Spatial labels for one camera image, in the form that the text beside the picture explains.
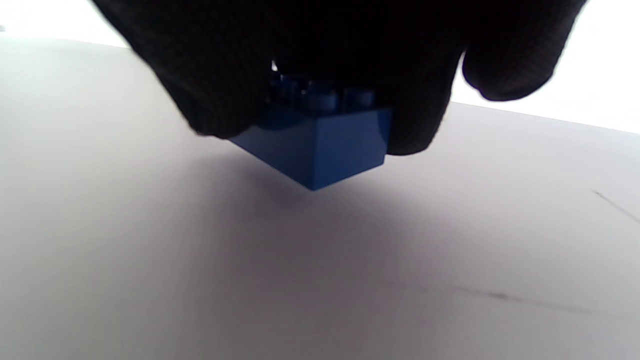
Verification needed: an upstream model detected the person's right hand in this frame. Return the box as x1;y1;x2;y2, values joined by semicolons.
90;0;588;156

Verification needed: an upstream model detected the blue lego brick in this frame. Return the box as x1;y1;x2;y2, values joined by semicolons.
229;74;394;192

